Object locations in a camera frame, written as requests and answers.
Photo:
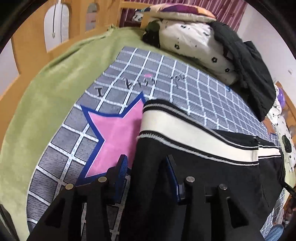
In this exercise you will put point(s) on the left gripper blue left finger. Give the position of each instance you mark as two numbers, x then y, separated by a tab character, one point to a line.
120	173

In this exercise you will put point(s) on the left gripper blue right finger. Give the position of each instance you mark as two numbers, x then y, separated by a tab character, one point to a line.
175	181

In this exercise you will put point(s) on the black pants with white stripes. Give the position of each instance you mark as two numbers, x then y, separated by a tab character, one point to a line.
232	180

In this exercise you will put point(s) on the light blue sleeve forearm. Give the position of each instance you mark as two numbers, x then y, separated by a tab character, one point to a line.
275	233

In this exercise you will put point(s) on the grey plaid blanket with stars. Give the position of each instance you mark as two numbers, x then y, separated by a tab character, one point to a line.
117	96

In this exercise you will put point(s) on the green bed sheet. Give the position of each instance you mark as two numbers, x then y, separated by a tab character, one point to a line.
44	105

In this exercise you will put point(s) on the black jacket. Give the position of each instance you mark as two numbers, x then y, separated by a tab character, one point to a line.
254	83

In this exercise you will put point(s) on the purple pillow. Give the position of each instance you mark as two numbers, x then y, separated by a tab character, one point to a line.
281	97

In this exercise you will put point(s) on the white floral quilt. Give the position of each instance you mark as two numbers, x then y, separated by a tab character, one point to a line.
196	41

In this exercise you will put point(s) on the colourful cushion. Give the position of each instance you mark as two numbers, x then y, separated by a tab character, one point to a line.
180	12

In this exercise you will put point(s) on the maroon striped curtain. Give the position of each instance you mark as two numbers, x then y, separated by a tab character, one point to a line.
229	12

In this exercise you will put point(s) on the wooden bed frame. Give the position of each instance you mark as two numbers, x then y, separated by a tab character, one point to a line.
44	30

